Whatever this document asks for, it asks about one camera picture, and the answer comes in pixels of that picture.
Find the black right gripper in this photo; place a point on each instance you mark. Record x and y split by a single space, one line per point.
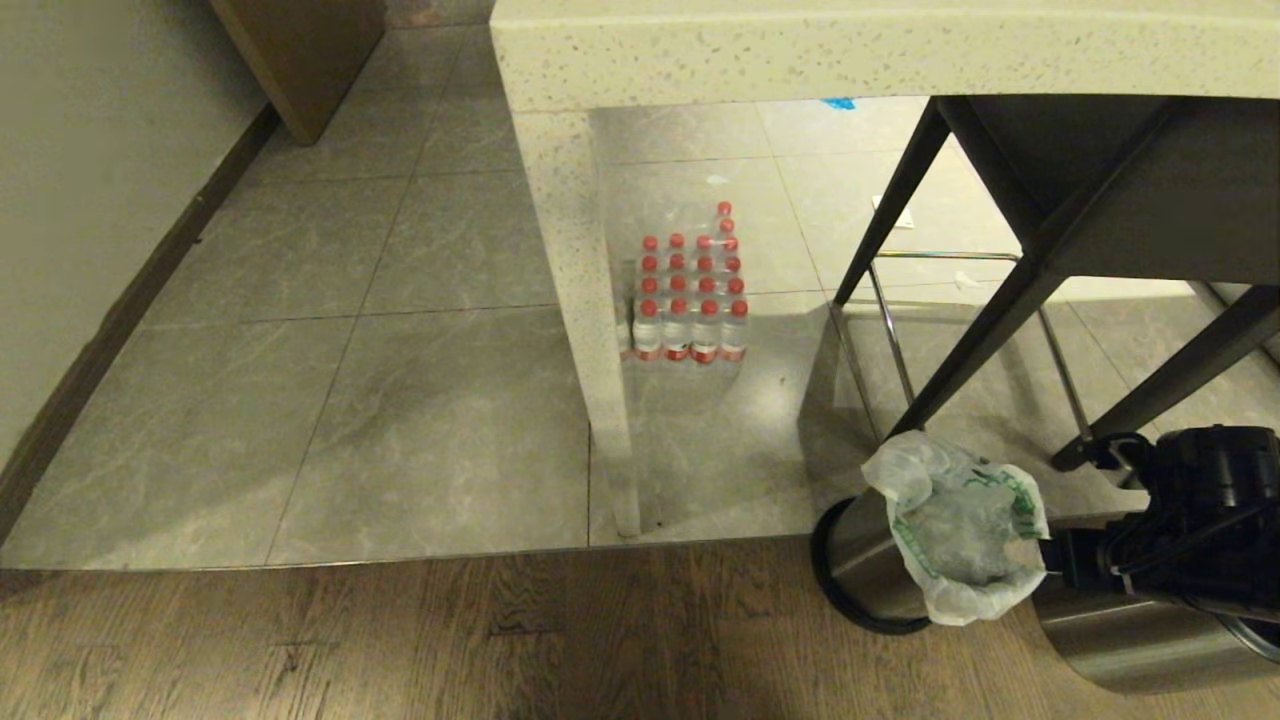
1075 560

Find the steel bin shell black rim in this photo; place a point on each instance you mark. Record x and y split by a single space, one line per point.
1110 640

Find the translucent green-printed trash bag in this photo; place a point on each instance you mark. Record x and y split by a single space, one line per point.
905 475

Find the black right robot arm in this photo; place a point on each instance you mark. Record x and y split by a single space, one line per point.
1200 560

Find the steel inner bin black base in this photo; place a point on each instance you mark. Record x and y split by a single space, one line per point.
850 550

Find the small white paper scrap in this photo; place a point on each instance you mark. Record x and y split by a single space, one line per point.
968 280

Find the dark bar stool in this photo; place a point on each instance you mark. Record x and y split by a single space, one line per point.
1150 200

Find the white paper sheet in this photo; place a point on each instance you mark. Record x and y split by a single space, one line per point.
892 211

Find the shrink-wrapped red-capped water bottle pack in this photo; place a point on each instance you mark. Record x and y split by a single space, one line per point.
690 300

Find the small blue scrap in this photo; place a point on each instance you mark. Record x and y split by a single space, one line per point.
838 102

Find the speckled beige stone counter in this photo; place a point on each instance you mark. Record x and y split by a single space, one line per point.
800 50

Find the brown wooden cabinet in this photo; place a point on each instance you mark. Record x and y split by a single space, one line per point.
300 60

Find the dark wooden baseboard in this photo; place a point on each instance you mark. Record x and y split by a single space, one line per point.
120 310

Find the chrome stool footrest frame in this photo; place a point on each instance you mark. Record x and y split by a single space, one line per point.
890 335

